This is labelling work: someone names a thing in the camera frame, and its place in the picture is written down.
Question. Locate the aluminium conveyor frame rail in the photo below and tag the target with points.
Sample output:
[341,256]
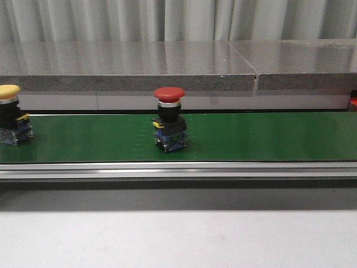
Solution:
[179,175]

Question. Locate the red plastic tray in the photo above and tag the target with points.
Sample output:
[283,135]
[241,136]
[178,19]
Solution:
[353,104]

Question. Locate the white base panel under slab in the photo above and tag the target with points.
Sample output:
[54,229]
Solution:
[217,100]

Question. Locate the grey stone slab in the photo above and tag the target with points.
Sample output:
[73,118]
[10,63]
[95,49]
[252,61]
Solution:
[98,66]
[327,65]

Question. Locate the grey stone slab right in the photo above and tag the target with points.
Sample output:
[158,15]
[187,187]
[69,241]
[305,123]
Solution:
[327,65]

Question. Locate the green conveyor belt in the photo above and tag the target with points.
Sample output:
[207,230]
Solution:
[275,136]

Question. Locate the grey stone slab left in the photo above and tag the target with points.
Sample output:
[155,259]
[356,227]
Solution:
[98,66]

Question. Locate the white curtain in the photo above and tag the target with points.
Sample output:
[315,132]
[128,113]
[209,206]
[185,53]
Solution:
[176,20]

